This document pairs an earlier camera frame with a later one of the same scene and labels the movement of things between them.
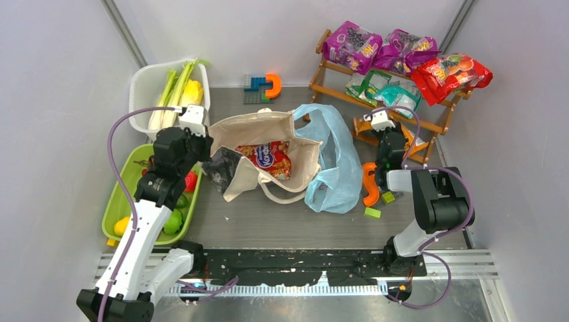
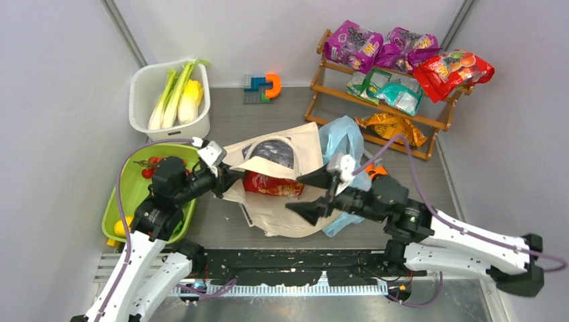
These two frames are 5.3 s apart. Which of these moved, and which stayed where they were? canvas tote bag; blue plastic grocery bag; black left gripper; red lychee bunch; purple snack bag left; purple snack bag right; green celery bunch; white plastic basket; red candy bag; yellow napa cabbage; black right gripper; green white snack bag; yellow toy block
Moved: black left gripper; canvas tote bag; blue plastic grocery bag; red candy bag; black right gripper
Stayed: red lychee bunch; purple snack bag right; green white snack bag; green celery bunch; purple snack bag left; yellow toy block; yellow napa cabbage; white plastic basket
